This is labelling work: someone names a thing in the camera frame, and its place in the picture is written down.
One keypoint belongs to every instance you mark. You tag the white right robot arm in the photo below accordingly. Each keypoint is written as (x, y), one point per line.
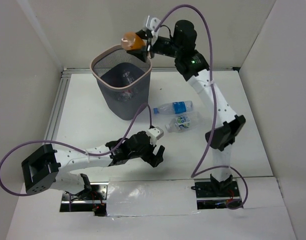
(197, 73)

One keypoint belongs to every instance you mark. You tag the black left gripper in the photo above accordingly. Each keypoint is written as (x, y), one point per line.
(151, 153)

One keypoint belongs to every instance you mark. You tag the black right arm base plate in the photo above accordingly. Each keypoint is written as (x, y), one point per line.
(209, 198)

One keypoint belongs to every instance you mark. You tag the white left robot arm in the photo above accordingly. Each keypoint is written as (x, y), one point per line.
(47, 168)

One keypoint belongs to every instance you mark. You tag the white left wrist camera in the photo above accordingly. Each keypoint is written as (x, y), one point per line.
(155, 131)

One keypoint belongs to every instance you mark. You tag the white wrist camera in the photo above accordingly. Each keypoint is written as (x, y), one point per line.
(151, 24)
(155, 131)

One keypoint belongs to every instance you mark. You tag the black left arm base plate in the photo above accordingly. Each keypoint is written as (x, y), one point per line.
(94, 202)

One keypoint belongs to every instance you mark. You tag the red label plastic bottle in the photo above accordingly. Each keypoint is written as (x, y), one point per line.
(126, 96)

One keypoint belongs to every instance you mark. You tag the clear plastic bottle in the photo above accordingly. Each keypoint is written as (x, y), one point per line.
(127, 78)

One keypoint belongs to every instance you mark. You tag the grey mesh waste bin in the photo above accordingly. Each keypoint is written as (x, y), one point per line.
(108, 67)

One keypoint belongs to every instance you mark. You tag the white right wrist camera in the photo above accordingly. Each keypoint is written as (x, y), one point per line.
(151, 24)

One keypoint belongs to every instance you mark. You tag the green label plastic bottle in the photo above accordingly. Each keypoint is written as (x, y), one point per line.
(184, 122)

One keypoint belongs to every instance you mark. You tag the blue label plastic bottle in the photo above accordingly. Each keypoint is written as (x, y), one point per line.
(174, 108)

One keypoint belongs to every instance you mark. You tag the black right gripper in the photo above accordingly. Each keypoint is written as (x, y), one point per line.
(141, 54)

